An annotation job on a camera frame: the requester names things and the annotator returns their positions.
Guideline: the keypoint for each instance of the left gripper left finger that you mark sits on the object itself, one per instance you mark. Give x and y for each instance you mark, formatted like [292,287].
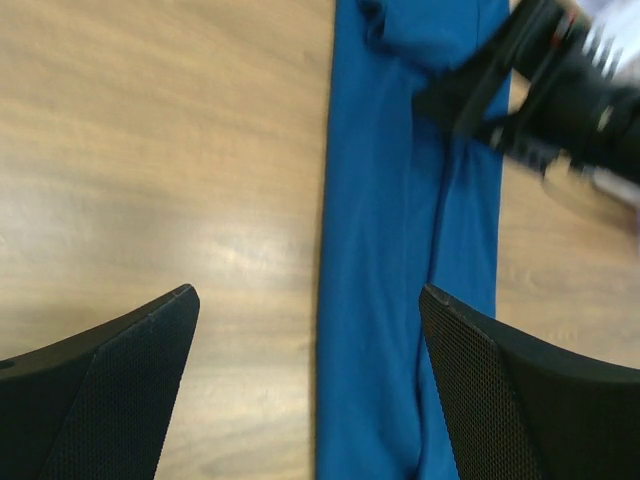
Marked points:
[97,405]

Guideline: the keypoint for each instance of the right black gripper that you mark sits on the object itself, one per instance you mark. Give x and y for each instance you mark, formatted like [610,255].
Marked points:
[573,105]

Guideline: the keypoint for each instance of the dark blue t shirt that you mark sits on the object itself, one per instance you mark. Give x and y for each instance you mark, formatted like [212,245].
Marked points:
[405,204]

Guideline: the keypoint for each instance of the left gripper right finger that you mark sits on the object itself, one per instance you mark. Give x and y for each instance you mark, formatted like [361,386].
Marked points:
[518,407]

